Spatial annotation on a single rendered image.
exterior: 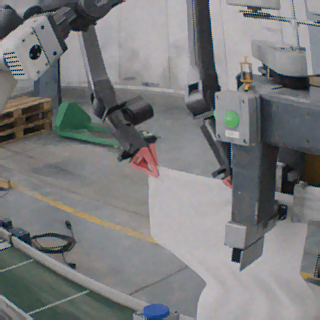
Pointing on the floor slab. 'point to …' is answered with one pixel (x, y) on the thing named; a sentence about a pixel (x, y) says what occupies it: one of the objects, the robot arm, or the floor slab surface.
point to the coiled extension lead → (56, 246)
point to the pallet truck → (67, 121)
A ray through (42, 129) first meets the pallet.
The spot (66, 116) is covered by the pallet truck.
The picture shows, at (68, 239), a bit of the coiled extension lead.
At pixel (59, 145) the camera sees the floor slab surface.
